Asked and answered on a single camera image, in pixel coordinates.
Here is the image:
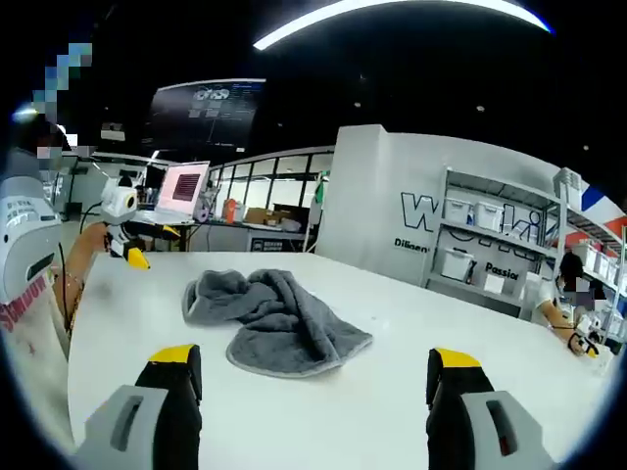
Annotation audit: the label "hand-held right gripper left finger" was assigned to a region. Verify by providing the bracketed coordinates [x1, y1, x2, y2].
[72, 344, 204, 470]

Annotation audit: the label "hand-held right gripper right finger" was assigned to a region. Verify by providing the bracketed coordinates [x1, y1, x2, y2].
[424, 347, 562, 470]

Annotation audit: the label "grey towel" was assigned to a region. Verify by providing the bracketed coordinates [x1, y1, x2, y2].
[182, 267, 374, 378]

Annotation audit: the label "person's left hand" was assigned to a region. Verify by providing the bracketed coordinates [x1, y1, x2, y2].
[95, 222, 115, 254]

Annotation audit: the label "black desktop monitor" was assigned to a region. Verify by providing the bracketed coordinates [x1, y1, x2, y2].
[144, 164, 167, 192]

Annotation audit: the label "laptop with pink screen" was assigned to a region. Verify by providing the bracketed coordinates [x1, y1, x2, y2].
[130, 160, 213, 226]

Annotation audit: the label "grey counter cabinet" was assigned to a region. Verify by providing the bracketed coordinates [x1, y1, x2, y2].
[195, 218, 317, 254]

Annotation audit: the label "cardboard box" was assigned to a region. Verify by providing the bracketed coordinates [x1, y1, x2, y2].
[244, 208, 283, 226]

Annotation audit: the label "white chest-worn device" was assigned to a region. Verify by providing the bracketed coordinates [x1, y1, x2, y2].
[0, 174, 64, 307]

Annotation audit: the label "white table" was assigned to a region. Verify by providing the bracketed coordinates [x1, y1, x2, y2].
[66, 250, 616, 470]

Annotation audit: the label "person's white printed shirt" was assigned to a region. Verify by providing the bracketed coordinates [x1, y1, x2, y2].
[0, 273, 79, 451]

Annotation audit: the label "white pole stand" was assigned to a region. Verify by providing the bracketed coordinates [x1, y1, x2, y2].
[303, 170, 329, 254]

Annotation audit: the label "white storage box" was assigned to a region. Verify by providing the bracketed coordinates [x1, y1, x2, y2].
[473, 201, 506, 232]
[443, 198, 474, 225]
[440, 247, 475, 282]

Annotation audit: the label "metal storage rack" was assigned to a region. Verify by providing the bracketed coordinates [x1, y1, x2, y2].
[423, 165, 564, 319]
[553, 168, 627, 344]

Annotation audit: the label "row of white storage bins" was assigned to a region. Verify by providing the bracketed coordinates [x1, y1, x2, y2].
[570, 242, 627, 295]

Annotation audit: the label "ceiling light strip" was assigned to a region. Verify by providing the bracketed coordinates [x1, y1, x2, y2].
[252, 0, 557, 51]

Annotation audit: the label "red blue striped banner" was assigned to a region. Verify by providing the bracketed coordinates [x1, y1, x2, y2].
[580, 185, 627, 246]

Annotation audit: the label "stacked white crates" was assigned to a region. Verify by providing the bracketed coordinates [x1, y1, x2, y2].
[553, 166, 584, 197]

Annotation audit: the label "black device cable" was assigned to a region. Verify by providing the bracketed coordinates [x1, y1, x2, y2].
[57, 240, 75, 344]

